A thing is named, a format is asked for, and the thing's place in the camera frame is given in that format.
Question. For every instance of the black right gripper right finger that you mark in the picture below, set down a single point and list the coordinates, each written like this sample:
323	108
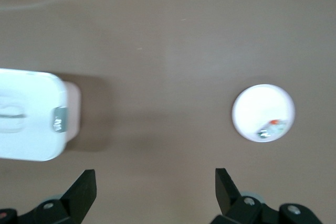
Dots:
228	197

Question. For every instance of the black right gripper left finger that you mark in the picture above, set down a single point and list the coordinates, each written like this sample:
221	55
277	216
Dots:
78	195

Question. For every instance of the white lidded storage box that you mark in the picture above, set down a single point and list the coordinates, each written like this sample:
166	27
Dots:
31	119

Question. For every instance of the pale pink round plate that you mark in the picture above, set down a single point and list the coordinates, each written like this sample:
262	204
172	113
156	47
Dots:
262	103

